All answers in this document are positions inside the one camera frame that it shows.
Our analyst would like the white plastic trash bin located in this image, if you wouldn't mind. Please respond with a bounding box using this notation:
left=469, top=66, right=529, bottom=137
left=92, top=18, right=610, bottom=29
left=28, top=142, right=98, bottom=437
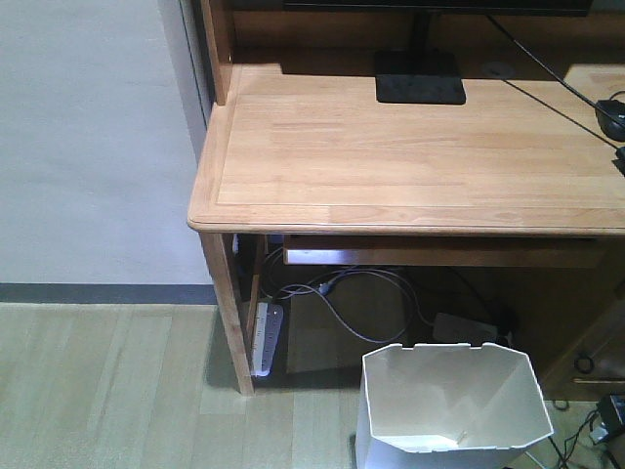
left=354, top=343, right=554, bottom=468

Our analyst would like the wooden keyboard tray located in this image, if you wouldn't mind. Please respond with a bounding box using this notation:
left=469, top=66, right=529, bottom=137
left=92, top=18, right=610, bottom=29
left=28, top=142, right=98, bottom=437
left=283, top=234, right=608, bottom=268

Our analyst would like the wooden desk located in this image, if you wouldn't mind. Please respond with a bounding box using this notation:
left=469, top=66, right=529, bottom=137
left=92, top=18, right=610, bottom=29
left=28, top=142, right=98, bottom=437
left=187, top=1, right=624, bottom=398

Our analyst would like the white power strip under desk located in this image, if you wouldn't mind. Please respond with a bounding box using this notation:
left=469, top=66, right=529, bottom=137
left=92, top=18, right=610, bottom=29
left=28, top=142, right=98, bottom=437
left=251, top=302, right=284, bottom=377

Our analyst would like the black monitor with stand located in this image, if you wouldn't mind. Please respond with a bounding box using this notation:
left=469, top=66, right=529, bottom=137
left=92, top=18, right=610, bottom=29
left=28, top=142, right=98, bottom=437
left=282, top=0, right=592, bottom=105

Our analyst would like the black computer mouse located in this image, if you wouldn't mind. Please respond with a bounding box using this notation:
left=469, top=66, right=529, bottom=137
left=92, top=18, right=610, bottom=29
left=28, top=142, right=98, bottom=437
left=595, top=99, right=625, bottom=142

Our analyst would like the black device on floor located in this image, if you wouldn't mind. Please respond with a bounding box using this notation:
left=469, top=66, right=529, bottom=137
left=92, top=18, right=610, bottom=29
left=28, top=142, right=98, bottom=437
left=590, top=394, right=624, bottom=445

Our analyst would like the grey looped cable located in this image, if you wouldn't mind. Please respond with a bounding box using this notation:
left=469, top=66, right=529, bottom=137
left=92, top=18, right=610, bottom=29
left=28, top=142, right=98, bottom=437
left=271, top=266, right=420, bottom=344

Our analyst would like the black monitor cable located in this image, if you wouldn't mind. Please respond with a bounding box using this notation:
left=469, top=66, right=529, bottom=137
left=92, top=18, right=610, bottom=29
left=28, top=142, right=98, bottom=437
left=484, top=13, right=625, bottom=150

